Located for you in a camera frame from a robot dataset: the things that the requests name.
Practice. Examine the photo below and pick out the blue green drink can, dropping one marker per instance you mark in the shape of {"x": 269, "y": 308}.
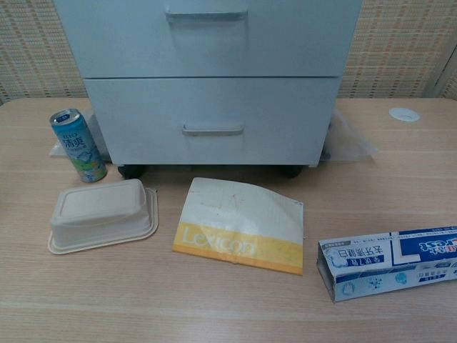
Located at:
{"x": 76, "y": 146}

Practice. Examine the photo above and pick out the blue white toothpaste box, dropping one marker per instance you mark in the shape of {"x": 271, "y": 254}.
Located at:
{"x": 385, "y": 266}

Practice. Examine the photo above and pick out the black caster wheel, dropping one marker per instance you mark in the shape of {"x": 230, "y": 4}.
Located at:
{"x": 292, "y": 172}
{"x": 131, "y": 171}

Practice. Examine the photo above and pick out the beige upturned food container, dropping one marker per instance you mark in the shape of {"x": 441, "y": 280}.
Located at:
{"x": 100, "y": 211}

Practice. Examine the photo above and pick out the woven folding screen panel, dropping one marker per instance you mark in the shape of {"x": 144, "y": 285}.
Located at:
{"x": 448, "y": 71}

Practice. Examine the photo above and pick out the white shallow drawer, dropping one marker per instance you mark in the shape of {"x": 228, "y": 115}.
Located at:
{"x": 135, "y": 53}

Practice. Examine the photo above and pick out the white yellow Lexicon envelope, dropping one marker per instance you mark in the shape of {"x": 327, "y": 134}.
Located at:
{"x": 232, "y": 228}

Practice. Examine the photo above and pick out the white three-drawer cabinet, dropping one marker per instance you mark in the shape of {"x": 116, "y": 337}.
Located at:
{"x": 221, "y": 165}

